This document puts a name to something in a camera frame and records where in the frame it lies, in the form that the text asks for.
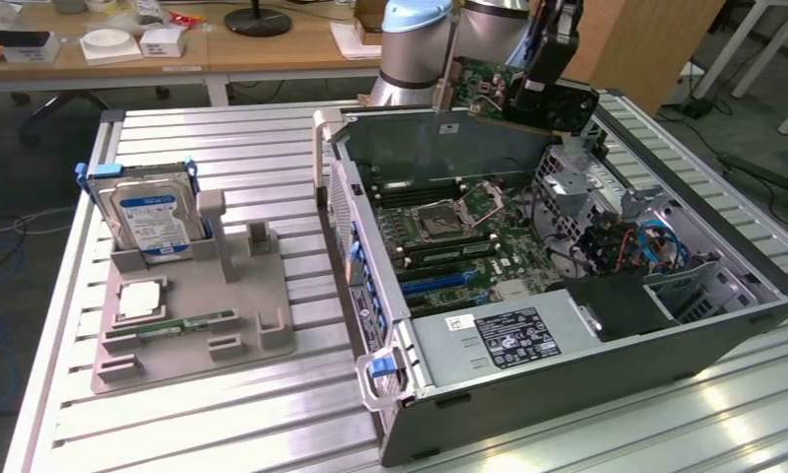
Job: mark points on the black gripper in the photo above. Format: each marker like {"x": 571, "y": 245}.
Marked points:
{"x": 555, "y": 54}

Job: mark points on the green graphics card with fan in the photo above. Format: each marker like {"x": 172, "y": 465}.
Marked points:
{"x": 479, "y": 84}

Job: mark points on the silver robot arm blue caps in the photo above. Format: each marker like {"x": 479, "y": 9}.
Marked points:
{"x": 414, "y": 54}

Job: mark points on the black RAM slot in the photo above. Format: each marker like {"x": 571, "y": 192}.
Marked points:
{"x": 421, "y": 199}
{"x": 414, "y": 186}

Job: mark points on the blue expansion slot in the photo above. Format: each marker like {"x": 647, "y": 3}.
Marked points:
{"x": 434, "y": 285}

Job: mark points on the wooden cabinet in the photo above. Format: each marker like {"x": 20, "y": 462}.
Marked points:
{"x": 643, "y": 49}

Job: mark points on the black power brick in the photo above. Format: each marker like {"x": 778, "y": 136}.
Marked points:
{"x": 697, "y": 108}

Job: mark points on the silver perforated disk bay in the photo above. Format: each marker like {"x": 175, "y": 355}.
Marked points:
{"x": 565, "y": 192}

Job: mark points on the brown cardboard box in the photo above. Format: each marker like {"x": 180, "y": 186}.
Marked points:
{"x": 369, "y": 15}

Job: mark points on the white paper stack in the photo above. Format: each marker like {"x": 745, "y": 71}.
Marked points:
{"x": 351, "y": 42}

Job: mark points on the open metal socket cover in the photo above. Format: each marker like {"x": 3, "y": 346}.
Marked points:
{"x": 483, "y": 202}

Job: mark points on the black chair base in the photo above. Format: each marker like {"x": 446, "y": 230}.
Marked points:
{"x": 762, "y": 167}
{"x": 52, "y": 111}

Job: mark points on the green motherboard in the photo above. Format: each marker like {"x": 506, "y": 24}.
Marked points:
{"x": 519, "y": 256}

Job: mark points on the installed green RAM stick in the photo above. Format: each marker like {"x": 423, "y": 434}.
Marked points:
{"x": 447, "y": 253}

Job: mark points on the black round lamp base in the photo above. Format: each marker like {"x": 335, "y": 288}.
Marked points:
{"x": 258, "y": 23}

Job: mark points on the silver chipset heatsink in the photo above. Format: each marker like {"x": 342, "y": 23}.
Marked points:
{"x": 514, "y": 290}

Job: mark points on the silver angled drive cage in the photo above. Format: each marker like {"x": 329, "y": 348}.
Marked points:
{"x": 697, "y": 295}

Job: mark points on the red packet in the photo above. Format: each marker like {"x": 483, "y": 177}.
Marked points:
{"x": 186, "y": 20}

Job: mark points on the small white box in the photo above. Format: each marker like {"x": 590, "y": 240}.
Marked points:
{"x": 162, "y": 43}

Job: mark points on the grey power supply with label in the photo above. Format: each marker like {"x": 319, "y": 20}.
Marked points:
{"x": 447, "y": 355}

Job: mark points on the black open PC case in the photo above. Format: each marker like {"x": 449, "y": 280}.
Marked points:
{"x": 565, "y": 389}

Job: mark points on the blue case latch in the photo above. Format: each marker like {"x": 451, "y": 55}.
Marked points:
{"x": 381, "y": 367}

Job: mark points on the white tape roll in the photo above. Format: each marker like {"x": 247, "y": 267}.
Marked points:
{"x": 102, "y": 5}

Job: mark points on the hard disk with blue carrier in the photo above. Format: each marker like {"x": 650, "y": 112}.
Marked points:
{"x": 144, "y": 222}

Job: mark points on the grey cup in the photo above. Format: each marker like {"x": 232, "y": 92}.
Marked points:
{"x": 68, "y": 6}

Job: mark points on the white box black lid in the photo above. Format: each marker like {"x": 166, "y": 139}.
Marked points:
{"x": 30, "y": 51}

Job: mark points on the loose green RAM stick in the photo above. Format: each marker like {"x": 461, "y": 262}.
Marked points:
{"x": 171, "y": 327}

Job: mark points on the silver CPU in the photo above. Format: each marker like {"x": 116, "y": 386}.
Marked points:
{"x": 138, "y": 300}

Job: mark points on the grey parts rack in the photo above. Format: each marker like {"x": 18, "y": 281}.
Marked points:
{"x": 191, "y": 364}

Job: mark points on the white table frame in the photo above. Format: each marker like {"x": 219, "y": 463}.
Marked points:
{"x": 749, "y": 81}

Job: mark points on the wooden desk white frame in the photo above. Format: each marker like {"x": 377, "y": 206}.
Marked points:
{"x": 270, "y": 49}

